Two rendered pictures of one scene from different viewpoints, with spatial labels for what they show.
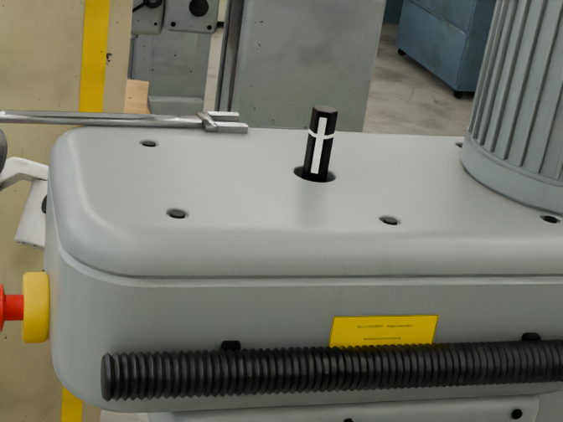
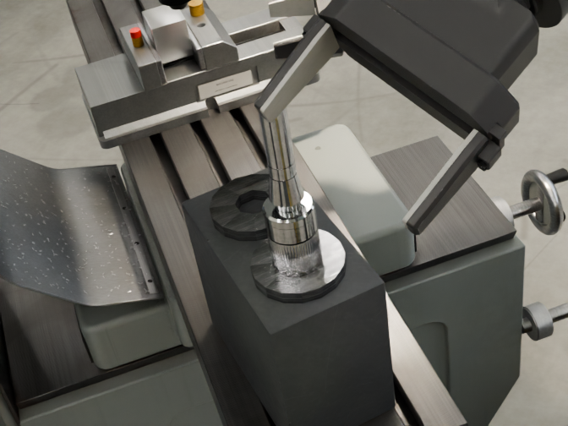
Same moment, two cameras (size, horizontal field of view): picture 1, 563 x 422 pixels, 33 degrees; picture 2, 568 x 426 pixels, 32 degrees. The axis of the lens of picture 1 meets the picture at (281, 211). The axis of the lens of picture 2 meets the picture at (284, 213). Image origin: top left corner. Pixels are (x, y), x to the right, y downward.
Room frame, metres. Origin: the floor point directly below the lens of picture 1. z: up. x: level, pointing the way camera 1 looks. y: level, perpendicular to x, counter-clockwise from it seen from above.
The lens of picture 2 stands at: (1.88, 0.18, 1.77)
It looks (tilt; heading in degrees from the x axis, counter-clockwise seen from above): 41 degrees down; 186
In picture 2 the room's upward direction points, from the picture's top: 10 degrees counter-clockwise
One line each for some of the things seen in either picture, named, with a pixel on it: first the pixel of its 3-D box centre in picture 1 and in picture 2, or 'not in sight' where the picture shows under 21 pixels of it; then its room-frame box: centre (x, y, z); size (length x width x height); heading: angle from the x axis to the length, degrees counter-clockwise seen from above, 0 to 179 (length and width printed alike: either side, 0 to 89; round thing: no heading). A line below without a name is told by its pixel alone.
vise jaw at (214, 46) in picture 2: not in sight; (205, 35); (0.59, -0.03, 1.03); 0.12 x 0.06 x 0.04; 20
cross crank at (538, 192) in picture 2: not in sight; (522, 209); (0.61, 0.45, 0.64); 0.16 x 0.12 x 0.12; 109
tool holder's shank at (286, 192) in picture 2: not in sight; (280, 155); (1.21, 0.12, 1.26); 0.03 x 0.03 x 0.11
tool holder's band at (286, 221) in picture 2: not in sight; (288, 208); (1.21, 0.12, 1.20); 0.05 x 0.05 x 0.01
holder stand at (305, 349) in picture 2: not in sight; (287, 300); (1.17, 0.09, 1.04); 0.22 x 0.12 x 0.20; 26
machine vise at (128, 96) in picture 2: not in sight; (193, 60); (0.60, -0.05, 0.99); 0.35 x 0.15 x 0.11; 110
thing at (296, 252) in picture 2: not in sight; (293, 236); (1.21, 0.12, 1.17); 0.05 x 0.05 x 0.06
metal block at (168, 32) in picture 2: not in sight; (167, 33); (0.61, -0.08, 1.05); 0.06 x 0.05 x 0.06; 20
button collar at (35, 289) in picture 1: (35, 307); not in sight; (0.70, 0.19, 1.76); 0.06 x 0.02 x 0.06; 19
